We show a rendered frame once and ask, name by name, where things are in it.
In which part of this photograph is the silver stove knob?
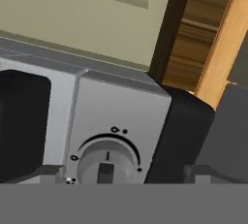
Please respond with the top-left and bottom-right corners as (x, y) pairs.
(76, 138), (139, 185)

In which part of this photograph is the beige cupboard door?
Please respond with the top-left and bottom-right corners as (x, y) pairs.
(0, 0), (177, 73)

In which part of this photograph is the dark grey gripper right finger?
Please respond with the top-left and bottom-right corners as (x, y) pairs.
(183, 164), (248, 185)

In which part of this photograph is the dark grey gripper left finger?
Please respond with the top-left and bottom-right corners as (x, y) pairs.
(4, 164), (68, 185)

